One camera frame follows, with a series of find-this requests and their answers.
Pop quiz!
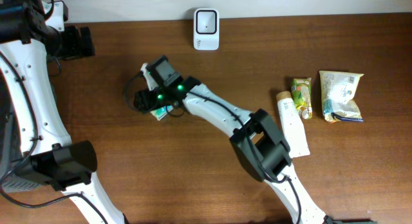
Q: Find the black left camera cable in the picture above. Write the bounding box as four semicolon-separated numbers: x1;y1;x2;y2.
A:
0;50;110;224

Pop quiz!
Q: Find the white tube with tan cap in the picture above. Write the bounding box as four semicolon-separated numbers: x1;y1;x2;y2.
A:
276;91;310;158

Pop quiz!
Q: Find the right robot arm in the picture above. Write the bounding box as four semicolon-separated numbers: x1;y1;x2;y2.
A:
133;55;334;223

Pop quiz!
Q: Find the green snack pouch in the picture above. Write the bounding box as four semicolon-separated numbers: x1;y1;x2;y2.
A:
291;78;313;120

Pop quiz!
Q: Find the teal white tissue pack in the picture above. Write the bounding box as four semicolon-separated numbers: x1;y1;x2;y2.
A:
150;106;174;121

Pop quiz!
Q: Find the white yellow snack bag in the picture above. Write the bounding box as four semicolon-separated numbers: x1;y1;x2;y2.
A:
319;70;363;123

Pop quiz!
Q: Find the black right camera cable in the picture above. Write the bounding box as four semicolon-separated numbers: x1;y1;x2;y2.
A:
123;72;303;224

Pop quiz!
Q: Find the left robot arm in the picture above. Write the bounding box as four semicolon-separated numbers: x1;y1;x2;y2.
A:
1;0;127;223

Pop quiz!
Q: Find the black camera cable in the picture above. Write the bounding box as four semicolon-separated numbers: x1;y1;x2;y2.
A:
0;50;110;224
123;72;303;224

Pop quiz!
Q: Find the dark grey plastic basket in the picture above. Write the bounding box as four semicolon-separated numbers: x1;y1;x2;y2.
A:
1;103;41;193

